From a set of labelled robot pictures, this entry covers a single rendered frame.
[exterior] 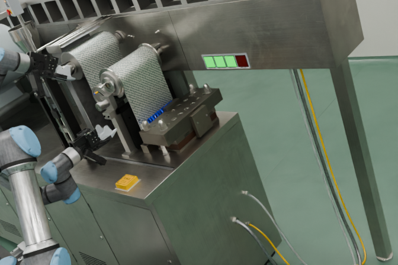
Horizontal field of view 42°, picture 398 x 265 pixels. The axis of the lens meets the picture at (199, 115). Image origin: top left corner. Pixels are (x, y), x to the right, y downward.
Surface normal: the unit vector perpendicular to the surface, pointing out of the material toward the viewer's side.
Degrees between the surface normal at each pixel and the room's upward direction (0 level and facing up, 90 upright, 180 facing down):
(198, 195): 90
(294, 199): 0
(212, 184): 90
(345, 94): 90
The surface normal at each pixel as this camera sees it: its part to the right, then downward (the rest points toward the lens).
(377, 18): -0.60, 0.52
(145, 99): 0.73, 0.05
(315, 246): -0.33, -0.85
